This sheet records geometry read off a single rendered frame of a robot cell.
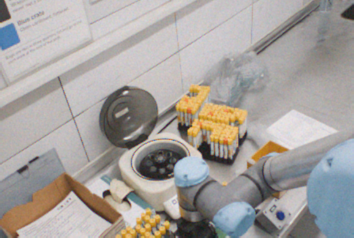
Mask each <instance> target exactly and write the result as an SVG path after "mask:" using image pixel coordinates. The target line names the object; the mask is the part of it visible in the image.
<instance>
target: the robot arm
mask: <svg viewBox="0 0 354 238"><path fill-rule="evenodd" d="M174 183H175V189H176V194H177V199H178V205H179V213H180V215H181V218H180V219H178V220H177V222H176V226H177V229H176V230H175V231H174V232H173V236H174V238H175V236H177V237H178V238H219V236H218V233H217V232H216V229H215V228H214V226H215V227H216V228H218V229H220V230H221V231H222V232H224V233H225V234H226V235H228V236H229V237H231V238H238V237H240V236H242V235H243V234H244V233H246V232H247V230H248V229H249V228H251V226H252V225H253V223H254V219H255V212H254V209H255V208H256V207H258V206H259V205H260V204H261V203H263V202H264V201H265V200H266V199H267V198H268V197H269V196H271V195H273V194H275V193H279V192H282V191H288V190H291V189H296V188H299V187H305V186H307V204H308V207H309V210H310V212H311V214H313V215H315V216H316V218H315V220H314V222H315V224H316V225H317V226H318V228H319V229H320V230H321V232H322V233H323V234H324V235H325V236H326V237H327V238H354V126H353V127H349V128H345V129H343V130H339V131H337V132H335V133H332V134H330V135H327V136H325V137H323V138H320V139H317V140H315V141H312V142H309V143H307V144H306V145H302V146H297V147H295V148H293V149H290V150H287V151H286V152H283V153H269V154H268V155H267V156H264V157H262V158H261V159H260V160H259V161H258V162H256V163H254V164H253V165H251V167H250V168H248V169H247V170H246V171H245V172H243V173H242V174H240V175H239V176H237V177H236V178H234V179H233V180H232V181H231V182H230V183H228V184H227V185H225V186H223V185H222V184H220V183H219V182H217V180H215V179H214V178H213V177H211V176H209V170H208V166H207V164H206V162H205V161H203V160H202V159H201V158H199V157H186V158H183V159H182V160H180V161H178V162H177V163H176V164H175V167H174ZM210 222H212V223H213V225H214V226H213V225H212V224H210Z"/></svg>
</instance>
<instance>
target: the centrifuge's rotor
mask: <svg viewBox="0 0 354 238"><path fill-rule="evenodd" d="M182 159H183V158H182V156H181V155H179V154H178V153H177V152H175V151H172V150H170V149H156V150H154V151H152V152H151V153H149V154H148V155H147V156H145V157H144V158H143V159H142V161H141V162H140V164H139V172H140V176H143V177H146V178H150V179H165V178H168V177H173V176H174V167H175V164H176V163H177V162H178V161H180V160H182Z"/></svg>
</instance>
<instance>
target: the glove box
mask: <svg viewBox="0 0 354 238"><path fill-rule="evenodd" d="M88 189H89V190H90V191H91V193H92V194H93V193H94V194H96V195H99V196H101V197H102V198H104V199H105V200H106V201H107V202H108V203H109V204H110V205H111V206H113V207H114V208H115V209H116V210H117V211H119V212H120V213H121V214H122V216H123V219H124V222H125V225H126V227H127V226H130V227H131V228H132V229H135V230H136V226H137V223H136V218H137V217H140V218H141V215H140V214H141V213H142V212H144V213H145V210H146V209H151V211H152V215H153V216H155V215H156V213H155V209H154V208H153V207H152V206H150V205H149V204H148V203H147V202H145V201H144V200H142V199H141V198H139V196H137V195H136V194H135V191H134V189H133V188H128V186H127V185H126V184H124V182H123V181H120V180H117V179H112V178H110V177H108V176H106V174H105V175H104V176H102V177H101V178H100V179H98V180H96V181H95V182H94V183H92V184H91V185H90V186H88Z"/></svg>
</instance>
